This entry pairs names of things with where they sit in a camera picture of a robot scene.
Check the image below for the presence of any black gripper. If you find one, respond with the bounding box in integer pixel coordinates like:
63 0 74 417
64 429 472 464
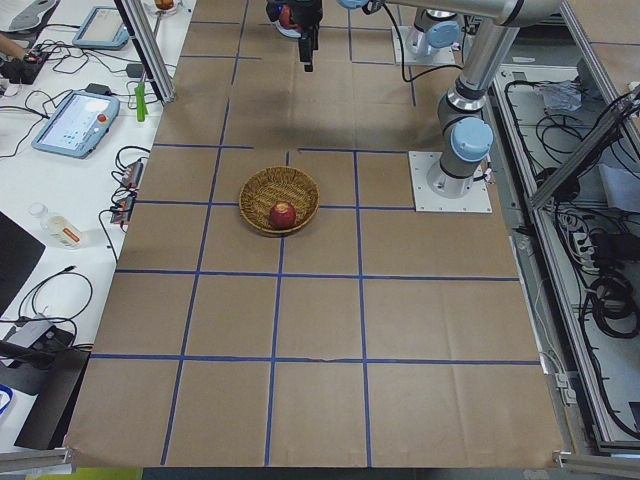
266 0 323 72

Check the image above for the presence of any yellow-red apple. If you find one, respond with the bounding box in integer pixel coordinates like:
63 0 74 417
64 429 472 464
278 4 298 30

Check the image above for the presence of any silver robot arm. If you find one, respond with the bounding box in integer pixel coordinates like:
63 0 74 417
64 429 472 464
402 0 560 199
409 8 461 57

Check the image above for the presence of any light blue plate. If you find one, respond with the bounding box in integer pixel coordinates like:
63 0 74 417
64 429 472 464
275 23 301 39

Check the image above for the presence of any woven wicker basket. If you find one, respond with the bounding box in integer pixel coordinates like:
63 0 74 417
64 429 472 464
239 166 319 236

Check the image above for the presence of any dark red apple in basket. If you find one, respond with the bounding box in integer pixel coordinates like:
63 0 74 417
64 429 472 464
269 201 297 230

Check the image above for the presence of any far teach pendant tablet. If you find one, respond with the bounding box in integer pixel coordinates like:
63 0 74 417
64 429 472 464
72 6 129 50

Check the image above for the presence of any teach pendant tablet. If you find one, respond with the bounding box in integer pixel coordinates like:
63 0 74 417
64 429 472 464
72 6 129 50
31 90 120 159

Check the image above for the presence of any near teach pendant tablet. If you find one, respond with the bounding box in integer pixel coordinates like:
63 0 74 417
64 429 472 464
31 90 120 159

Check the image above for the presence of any clear plastic bottle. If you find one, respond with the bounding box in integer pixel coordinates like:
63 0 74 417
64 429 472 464
29 203 83 248

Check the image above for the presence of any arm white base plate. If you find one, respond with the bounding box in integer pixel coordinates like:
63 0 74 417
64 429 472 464
408 151 492 214
391 20 461 66

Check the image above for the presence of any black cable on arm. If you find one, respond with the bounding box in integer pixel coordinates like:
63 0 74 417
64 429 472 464
379 2 469 84

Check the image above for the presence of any aluminium frame post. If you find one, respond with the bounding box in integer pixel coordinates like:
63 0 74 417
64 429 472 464
114 0 176 105

